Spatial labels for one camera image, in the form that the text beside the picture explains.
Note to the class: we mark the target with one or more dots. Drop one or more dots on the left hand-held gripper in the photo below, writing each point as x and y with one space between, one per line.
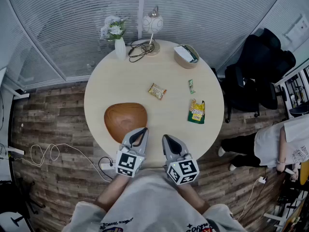
130 164

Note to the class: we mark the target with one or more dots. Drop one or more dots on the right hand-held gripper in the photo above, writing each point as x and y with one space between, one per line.
183 170

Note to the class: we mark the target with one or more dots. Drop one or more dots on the brown wooden tray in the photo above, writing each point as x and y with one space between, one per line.
120 120

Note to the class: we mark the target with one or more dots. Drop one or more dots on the large green yellow snack bag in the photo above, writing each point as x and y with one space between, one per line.
196 112

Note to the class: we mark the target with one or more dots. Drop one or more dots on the small yellow orange snack packet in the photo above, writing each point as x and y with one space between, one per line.
157 91

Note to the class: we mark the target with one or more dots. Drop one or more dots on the small green candy packet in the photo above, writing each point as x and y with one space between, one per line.
192 86

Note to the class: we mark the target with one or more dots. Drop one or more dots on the person's right forearm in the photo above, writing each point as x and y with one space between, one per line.
193 199

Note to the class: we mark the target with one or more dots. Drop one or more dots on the person's left forearm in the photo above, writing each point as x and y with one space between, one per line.
113 192

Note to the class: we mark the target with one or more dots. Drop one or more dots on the metal shelf rack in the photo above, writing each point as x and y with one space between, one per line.
297 91

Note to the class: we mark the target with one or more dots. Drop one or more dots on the white power strip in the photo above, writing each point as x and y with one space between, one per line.
107 166

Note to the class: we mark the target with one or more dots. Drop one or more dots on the person's grey shirt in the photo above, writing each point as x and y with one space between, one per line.
149 202

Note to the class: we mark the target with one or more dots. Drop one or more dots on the dark green packet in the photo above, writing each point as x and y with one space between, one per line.
193 57

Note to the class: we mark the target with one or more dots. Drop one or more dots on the white vase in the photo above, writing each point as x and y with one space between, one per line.
120 49

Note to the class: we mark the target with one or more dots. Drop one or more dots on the white packet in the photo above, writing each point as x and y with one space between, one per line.
181 52

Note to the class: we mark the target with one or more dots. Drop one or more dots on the white blue flower bouquet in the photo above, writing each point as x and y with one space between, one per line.
114 29

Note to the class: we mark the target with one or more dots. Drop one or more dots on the white globe table lamp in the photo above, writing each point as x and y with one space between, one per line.
152 23

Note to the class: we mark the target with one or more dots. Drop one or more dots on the black office chair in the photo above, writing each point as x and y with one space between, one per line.
260 64

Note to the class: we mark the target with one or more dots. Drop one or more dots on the white desk foot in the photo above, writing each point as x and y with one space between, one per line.
14 150

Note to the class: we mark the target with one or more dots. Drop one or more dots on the yellow round board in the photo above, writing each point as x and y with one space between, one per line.
304 175

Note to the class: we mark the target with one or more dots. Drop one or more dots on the black stand base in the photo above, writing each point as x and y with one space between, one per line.
17 220

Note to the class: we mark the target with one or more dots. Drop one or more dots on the white desk frame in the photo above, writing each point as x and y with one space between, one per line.
20 94

